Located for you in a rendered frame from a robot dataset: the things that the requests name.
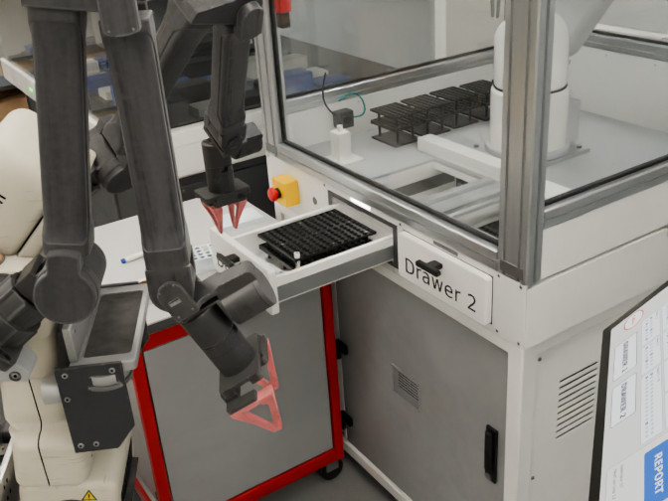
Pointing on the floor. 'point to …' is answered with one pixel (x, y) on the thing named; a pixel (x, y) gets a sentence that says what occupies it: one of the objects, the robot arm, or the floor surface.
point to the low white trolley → (219, 465)
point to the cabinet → (462, 396)
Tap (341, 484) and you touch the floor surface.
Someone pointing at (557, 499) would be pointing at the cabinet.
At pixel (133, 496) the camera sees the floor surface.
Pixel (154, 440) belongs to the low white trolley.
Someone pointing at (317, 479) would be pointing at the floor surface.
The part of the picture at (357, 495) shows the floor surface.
